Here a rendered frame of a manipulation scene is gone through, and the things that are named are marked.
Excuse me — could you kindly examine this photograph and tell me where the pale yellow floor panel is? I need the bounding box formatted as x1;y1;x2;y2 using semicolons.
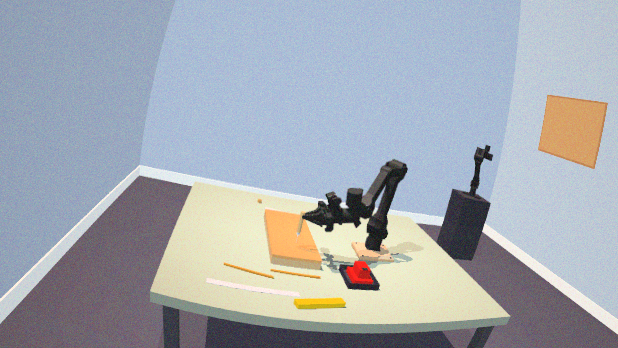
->
264;209;322;270

